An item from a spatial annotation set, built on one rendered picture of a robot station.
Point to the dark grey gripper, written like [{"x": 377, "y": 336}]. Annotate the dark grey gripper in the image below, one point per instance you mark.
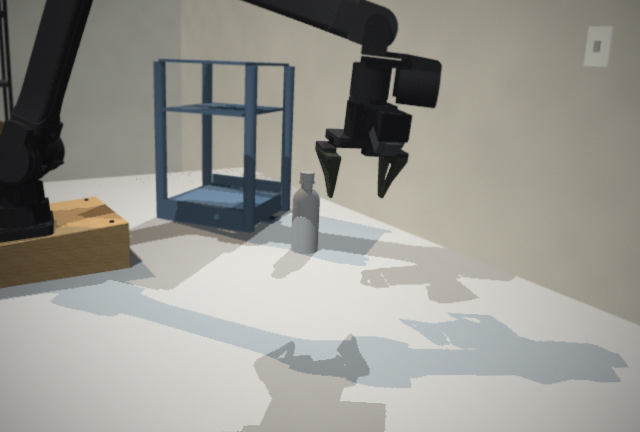
[{"x": 330, "y": 160}]

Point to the blue shelving unit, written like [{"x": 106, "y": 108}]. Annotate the blue shelving unit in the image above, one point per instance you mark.
[{"x": 225, "y": 203}]

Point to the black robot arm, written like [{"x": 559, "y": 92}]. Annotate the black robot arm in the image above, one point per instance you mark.
[{"x": 30, "y": 139}]

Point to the grey bottle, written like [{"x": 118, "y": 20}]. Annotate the grey bottle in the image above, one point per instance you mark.
[{"x": 305, "y": 216}]

